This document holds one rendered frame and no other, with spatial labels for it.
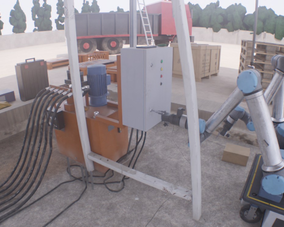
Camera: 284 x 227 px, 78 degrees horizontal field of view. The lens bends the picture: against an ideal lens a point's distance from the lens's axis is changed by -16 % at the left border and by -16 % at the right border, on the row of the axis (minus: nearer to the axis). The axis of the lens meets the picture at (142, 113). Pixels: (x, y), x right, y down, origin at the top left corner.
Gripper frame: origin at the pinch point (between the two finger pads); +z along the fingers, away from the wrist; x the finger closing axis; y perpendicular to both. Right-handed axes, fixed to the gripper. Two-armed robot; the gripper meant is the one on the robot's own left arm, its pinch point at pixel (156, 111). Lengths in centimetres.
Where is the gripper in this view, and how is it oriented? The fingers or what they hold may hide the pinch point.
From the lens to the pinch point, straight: 150.7
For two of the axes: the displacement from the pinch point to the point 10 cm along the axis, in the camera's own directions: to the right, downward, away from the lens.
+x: 5.6, -3.1, 7.7
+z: -8.3, -2.1, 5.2
